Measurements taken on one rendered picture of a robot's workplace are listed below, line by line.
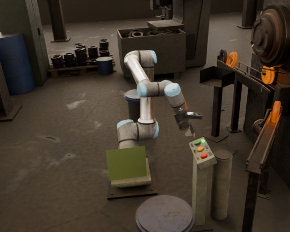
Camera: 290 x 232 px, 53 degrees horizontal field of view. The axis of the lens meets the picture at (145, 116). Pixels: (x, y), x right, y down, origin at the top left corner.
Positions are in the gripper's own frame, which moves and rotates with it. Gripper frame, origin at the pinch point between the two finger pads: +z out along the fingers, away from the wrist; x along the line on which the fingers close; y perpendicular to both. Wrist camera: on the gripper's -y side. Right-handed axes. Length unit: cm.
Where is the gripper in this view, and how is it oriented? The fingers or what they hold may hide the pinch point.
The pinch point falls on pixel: (194, 135)
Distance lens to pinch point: 187.4
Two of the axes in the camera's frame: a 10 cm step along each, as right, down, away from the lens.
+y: -9.2, 3.9, 0.9
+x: 0.9, 4.3, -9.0
